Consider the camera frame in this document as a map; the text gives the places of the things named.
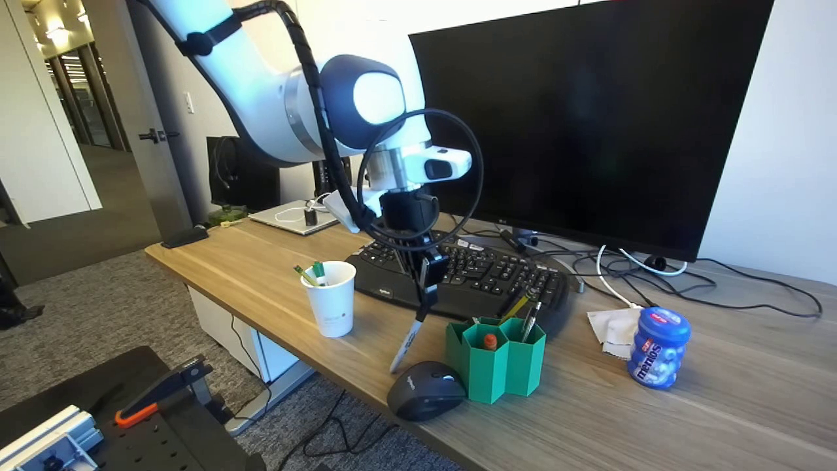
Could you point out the large black computer monitor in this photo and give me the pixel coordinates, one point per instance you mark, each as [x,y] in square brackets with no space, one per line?
[610,120]

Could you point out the green marker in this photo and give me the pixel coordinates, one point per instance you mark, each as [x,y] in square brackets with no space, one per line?
[317,271]

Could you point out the aluminium extrusion block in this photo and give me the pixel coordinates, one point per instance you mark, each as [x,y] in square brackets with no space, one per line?
[48,439]

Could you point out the flat black desk object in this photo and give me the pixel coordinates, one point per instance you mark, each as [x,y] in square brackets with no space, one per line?
[184,235]

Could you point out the orange marker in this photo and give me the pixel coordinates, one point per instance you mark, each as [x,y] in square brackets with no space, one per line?
[491,340]

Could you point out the small black dongle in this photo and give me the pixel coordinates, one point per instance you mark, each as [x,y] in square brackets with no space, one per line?
[310,212]

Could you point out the yellow pencil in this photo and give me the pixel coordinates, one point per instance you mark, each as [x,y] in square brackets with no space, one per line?
[516,306]

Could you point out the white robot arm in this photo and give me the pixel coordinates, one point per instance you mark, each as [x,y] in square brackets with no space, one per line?
[262,95]

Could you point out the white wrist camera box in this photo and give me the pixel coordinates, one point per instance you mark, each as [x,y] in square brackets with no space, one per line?
[346,209]

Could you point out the green honeycomb pen rack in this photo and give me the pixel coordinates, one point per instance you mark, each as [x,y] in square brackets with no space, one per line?
[497,370]

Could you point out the dark grey computer mouse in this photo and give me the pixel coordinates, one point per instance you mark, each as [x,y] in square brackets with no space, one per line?
[424,390]

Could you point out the white drawer cabinet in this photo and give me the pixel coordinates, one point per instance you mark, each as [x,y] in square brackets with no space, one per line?
[252,348]

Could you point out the grey door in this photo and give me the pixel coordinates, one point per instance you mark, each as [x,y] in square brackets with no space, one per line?
[144,80]

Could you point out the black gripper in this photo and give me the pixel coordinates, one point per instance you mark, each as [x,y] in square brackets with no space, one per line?
[409,218]

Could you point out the black ergonomic keyboard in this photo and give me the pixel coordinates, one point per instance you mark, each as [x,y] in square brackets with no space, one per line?
[497,275]

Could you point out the white paper cup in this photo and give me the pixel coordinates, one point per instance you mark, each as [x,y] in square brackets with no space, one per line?
[334,305]

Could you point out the white tissue paper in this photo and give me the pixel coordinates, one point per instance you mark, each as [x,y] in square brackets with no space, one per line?
[614,330]

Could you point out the black marker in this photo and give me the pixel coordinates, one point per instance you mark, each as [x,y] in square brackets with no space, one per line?
[406,340]

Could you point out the silver laptop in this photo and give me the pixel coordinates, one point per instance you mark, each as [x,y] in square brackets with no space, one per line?
[284,218]

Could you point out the blue gum container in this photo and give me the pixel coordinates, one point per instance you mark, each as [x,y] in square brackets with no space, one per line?
[660,348]

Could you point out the black framed panel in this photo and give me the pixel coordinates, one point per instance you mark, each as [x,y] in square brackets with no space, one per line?
[232,179]

